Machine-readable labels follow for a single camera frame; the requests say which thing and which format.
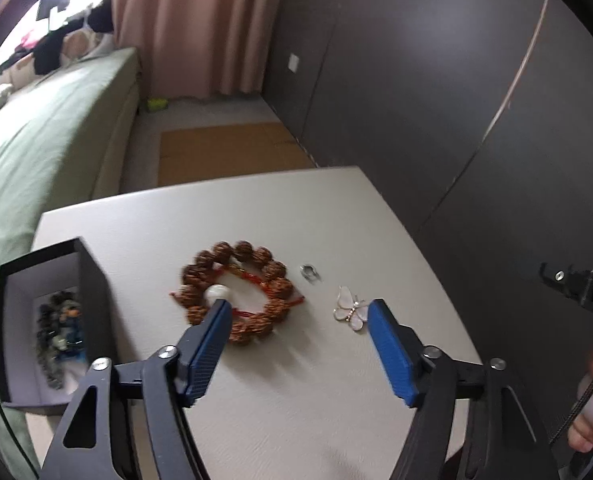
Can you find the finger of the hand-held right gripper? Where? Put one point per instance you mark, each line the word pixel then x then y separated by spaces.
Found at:
pixel 584 287

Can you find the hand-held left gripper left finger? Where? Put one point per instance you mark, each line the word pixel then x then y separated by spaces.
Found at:
pixel 209 340

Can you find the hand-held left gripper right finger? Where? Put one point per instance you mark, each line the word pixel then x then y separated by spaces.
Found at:
pixel 391 350

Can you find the white butterfly brooch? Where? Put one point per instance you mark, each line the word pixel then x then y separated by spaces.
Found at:
pixel 345 299

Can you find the black jewelry box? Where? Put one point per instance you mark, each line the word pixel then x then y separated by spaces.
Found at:
pixel 94 300

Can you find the blue pendant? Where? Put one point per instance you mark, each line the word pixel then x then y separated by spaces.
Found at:
pixel 72 351

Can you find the flat cardboard sheet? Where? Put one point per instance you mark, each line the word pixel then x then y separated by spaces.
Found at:
pixel 231 155

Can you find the beige bed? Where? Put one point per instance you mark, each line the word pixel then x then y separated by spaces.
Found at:
pixel 119 125

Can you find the dark grey wardrobe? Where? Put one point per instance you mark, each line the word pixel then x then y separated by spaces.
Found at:
pixel 426 110

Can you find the small green object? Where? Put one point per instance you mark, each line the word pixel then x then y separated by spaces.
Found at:
pixel 157 105

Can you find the pink curtain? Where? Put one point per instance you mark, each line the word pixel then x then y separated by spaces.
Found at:
pixel 201 25

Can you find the round beige cushion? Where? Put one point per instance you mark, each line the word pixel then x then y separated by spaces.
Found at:
pixel 75 42

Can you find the pile of dark clothes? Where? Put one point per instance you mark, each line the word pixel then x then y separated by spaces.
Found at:
pixel 51 50

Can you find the white wall outlet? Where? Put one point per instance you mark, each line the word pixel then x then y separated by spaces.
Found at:
pixel 293 63

